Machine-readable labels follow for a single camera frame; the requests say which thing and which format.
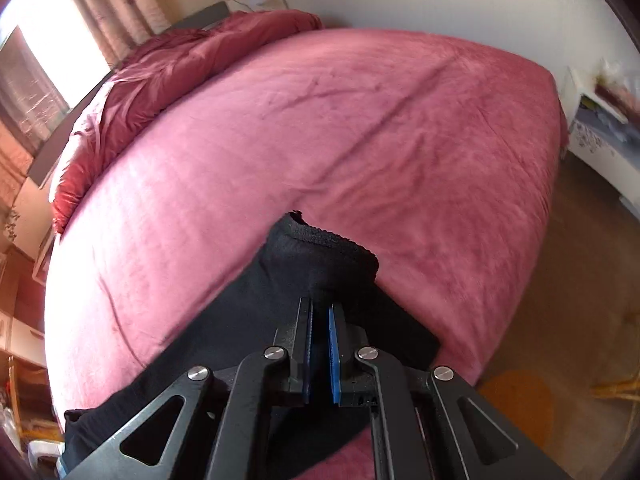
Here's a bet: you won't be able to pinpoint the pink bed sheet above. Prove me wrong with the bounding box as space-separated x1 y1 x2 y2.
44 27 568 480

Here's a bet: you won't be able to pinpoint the black pants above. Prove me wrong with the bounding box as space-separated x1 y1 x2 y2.
62 211 441 480

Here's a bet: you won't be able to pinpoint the yellow round rug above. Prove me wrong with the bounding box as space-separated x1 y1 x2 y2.
480 370 556 446

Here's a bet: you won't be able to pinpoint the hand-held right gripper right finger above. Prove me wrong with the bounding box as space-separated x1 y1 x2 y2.
327 302 571 480

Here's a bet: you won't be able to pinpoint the white floral cabinet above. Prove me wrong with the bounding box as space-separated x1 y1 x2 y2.
560 65 640 201

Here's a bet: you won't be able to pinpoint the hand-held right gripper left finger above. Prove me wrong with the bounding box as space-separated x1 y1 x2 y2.
60 297 314 480

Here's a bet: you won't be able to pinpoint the window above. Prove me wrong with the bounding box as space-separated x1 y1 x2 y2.
0 25 71 156

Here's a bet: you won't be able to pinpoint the wooden cabinet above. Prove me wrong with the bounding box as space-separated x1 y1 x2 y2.
0 240 66 461

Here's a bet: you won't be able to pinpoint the beige curtain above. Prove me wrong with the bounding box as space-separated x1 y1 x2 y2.
55 0 186 66

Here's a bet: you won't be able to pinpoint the light wooden frame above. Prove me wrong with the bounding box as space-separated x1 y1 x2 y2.
590 370 640 401

